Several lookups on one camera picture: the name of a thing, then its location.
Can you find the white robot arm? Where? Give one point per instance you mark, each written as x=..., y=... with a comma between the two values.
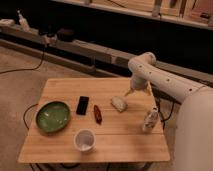
x=193, y=147

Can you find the white crumpled cloth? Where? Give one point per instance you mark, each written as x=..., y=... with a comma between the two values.
x=118, y=103

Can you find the green round plate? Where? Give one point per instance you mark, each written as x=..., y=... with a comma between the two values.
x=53, y=117

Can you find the black round device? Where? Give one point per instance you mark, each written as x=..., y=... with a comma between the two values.
x=65, y=35

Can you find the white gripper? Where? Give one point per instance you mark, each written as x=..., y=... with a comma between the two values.
x=138, y=83

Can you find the white paper cup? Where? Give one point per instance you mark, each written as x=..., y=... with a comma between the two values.
x=84, y=140

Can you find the wooden table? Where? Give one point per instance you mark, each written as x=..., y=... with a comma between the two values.
x=119, y=137

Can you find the white spray bottle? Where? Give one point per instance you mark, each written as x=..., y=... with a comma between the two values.
x=23, y=22

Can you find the clear plastic bottle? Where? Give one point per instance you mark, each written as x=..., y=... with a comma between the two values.
x=150, y=120

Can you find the black smartphone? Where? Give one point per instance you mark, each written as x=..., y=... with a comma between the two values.
x=82, y=105

